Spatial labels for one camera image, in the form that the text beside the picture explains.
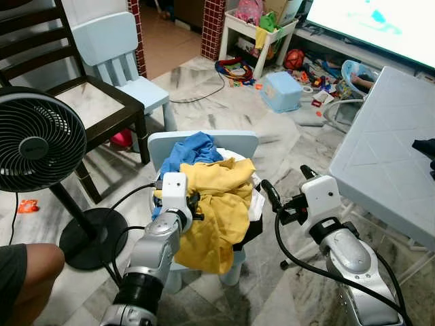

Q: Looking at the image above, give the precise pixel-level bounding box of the pink kids bag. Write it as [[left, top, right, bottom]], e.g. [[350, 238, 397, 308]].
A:
[[234, 0, 264, 26]]

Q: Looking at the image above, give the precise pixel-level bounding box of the small yellow rag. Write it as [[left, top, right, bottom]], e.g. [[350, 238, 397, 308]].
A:
[[254, 26, 269, 51]]

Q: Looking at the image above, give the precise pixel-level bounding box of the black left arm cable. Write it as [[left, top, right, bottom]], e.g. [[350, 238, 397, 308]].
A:
[[109, 225, 147, 286], [109, 182, 162, 213]]

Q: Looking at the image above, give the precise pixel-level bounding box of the light blue plastic basin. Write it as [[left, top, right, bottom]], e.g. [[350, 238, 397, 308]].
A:
[[338, 59, 383, 94]]

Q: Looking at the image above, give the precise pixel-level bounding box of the white kids play table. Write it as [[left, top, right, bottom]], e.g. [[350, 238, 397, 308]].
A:
[[217, 7, 300, 80]]

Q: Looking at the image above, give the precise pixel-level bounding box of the yellow shirt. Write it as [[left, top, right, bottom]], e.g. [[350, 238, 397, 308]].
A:
[[154, 157, 257, 275]]

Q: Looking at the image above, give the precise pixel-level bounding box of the light grey folding table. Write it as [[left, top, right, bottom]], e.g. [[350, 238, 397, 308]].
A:
[[328, 65, 435, 286]]

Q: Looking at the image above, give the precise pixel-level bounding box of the small orange wrapper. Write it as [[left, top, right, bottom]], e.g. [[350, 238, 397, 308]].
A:
[[16, 198, 41, 215]]

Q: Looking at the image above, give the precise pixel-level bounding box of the black standing fan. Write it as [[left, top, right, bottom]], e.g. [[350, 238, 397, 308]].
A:
[[0, 86, 130, 272]]

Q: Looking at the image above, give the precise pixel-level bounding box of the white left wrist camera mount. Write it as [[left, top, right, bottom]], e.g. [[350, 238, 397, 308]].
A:
[[160, 171, 190, 216]]

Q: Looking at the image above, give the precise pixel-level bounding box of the dark wooden chair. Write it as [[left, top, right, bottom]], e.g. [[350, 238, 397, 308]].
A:
[[0, 0, 152, 204]]

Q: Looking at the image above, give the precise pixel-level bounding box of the grey hose loop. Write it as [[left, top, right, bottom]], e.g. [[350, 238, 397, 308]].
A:
[[318, 98, 371, 134]]

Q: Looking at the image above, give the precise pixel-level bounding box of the green toy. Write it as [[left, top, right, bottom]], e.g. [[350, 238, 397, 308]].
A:
[[258, 10, 281, 35]]

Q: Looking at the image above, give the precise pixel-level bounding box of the black floor cable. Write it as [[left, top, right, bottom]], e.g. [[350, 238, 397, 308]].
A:
[[168, 67, 230, 105]]

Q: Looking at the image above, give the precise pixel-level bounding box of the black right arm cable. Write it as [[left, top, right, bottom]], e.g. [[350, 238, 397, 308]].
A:
[[273, 207, 412, 326]]

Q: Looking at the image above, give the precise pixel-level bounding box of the navy garment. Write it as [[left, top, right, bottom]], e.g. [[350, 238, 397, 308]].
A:
[[411, 137, 435, 172]]

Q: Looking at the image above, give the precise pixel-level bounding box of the red ball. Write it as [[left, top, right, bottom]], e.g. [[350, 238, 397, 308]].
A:
[[283, 48, 306, 72]]

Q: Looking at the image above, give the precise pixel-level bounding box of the blue crumpled cloth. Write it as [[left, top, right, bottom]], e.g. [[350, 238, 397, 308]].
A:
[[158, 132, 226, 183]]

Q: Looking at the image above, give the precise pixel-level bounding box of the brown cardboard box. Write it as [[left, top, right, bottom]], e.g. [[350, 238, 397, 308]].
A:
[[264, 0, 305, 25]]

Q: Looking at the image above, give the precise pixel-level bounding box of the person bare leg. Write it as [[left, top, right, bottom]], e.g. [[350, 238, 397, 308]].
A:
[[0, 242, 67, 326]]

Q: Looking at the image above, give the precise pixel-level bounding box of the red round toy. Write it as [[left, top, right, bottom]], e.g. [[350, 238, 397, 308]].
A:
[[109, 128, 135, 150]]

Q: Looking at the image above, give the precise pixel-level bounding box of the flat screen television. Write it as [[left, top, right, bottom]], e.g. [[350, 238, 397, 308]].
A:
[[302, 0, 435, 70]]

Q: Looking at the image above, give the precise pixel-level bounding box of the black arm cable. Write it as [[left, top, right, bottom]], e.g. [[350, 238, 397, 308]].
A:
[[109, 225, 147, 286], [273, 207, 412, 326], [109, 182, 162, 213]]

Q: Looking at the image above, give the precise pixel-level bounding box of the colourful ring toy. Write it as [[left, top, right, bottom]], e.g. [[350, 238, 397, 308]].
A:
[[214, 57, 257, 87]]

